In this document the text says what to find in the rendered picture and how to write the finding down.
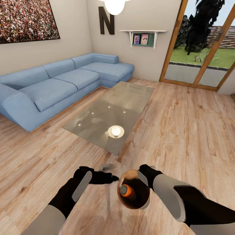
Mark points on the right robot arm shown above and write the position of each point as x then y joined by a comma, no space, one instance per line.
188,204

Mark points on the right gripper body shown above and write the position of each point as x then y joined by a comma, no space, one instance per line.
143,184

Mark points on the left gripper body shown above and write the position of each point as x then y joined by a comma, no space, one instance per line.
104,178

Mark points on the can of soda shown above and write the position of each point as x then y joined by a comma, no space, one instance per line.
137,198
127,192

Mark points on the trash can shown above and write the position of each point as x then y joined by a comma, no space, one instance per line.
132,180

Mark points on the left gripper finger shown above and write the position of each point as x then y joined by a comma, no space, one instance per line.
114,178

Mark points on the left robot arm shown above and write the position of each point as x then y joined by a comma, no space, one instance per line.
53,216

